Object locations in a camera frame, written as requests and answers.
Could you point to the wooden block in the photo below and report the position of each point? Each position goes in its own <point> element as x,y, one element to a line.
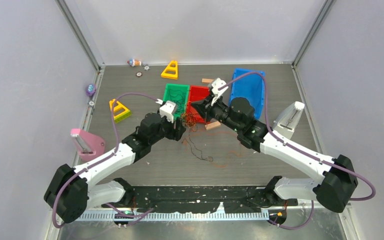
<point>206,80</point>
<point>212,125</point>

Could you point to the white grey stand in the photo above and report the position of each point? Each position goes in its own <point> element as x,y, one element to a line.
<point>287,121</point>

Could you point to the pink stand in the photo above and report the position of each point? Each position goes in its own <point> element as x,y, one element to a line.
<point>88,146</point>

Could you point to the blue plastic bin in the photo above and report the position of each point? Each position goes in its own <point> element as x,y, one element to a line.
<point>252,88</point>

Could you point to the yellow triangle block near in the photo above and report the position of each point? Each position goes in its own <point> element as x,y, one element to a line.
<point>120,111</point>

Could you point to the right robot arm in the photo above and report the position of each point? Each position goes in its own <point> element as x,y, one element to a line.
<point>330,180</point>

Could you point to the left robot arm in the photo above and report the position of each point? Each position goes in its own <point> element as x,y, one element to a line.
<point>73,190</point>

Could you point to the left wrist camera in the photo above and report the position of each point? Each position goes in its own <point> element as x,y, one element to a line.
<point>167,109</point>

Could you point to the poker chip dark red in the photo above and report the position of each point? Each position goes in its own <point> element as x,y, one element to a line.
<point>139,74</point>

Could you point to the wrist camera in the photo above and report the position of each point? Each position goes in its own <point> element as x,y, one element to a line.
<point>217,88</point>
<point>167,109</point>

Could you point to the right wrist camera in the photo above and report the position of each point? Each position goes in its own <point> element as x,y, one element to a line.
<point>217,88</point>

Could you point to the yellow triangle block far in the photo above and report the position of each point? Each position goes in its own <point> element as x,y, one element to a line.
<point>171,71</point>

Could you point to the red plastic bin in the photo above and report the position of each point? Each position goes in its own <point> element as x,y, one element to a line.
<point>196,93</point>

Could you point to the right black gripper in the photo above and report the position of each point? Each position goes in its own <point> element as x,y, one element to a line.
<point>201,107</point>

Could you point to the purple toy tile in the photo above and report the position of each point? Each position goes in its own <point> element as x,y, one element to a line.
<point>91,90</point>

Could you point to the yellow triangle block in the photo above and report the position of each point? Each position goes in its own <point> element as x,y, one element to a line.
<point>120,111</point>
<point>171,71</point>

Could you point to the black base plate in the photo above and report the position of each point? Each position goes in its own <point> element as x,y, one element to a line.
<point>203,199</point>

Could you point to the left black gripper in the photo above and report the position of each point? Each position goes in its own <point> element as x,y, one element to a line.
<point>174,135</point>

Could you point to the green plastic bin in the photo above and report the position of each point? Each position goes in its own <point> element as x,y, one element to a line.
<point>177,93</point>

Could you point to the clown figurine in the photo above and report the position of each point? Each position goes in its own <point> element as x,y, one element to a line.
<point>134,62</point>

